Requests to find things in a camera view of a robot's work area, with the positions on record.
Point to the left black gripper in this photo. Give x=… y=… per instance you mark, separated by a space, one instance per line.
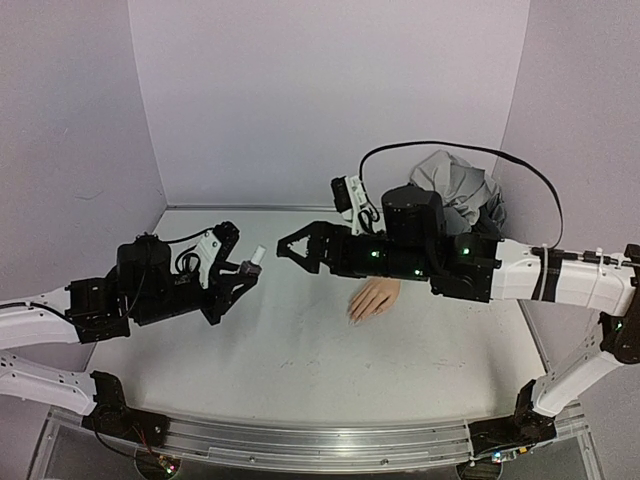
x=222 y=301

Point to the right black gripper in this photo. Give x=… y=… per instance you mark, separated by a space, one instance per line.
x=329 y=248

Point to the nail polish bottle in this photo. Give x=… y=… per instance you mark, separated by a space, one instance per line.
x=248 y=268

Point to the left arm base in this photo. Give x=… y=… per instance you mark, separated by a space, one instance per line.
x=111 y=416

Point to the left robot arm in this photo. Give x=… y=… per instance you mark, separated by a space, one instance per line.
x=40 y=320

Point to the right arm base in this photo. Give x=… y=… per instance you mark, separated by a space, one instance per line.
x=524 y=428

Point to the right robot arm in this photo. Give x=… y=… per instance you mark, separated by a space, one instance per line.
x=608 y=284

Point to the mannequin hand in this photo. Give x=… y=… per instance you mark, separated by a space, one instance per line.
x=374 y=298

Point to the grey crumpled cloth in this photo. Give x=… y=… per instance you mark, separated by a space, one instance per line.
x=460 y=185

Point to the dark sleeve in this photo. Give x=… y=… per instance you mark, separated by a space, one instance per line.
x=488 y=223

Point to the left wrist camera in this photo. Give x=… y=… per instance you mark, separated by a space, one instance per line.
x=195 y=261

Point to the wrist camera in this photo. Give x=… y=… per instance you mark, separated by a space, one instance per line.
x=353 y=204
x=195 y=261

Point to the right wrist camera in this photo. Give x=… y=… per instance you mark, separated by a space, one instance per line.
x=353 y=204

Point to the aluminium front rail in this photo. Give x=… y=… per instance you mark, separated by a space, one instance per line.
x=316 y=448

